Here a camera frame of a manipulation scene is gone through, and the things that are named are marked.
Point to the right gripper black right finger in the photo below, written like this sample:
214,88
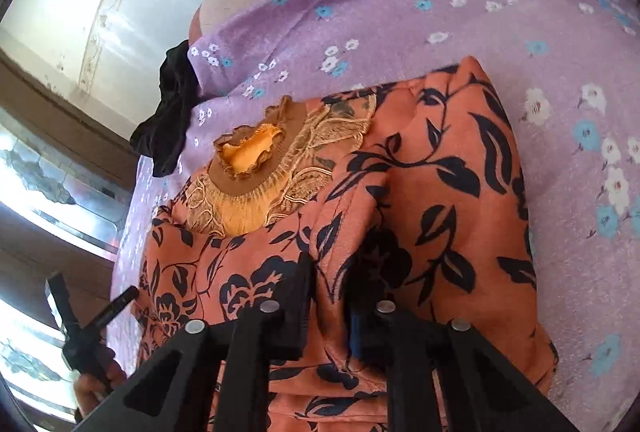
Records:
386,338

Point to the black crumpled garment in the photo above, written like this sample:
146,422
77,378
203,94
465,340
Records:
162,136

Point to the person's left hand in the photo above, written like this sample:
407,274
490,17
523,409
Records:
89,390

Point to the dark wooden window frame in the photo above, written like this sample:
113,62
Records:
65,127

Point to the purple floral bedsheet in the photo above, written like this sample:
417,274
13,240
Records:
567,74

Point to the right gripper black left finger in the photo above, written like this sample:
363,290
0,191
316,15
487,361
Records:
274,330

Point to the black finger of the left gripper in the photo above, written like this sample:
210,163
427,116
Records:
114,308
58,299

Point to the orange black floral garment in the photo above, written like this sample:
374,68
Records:
411,192

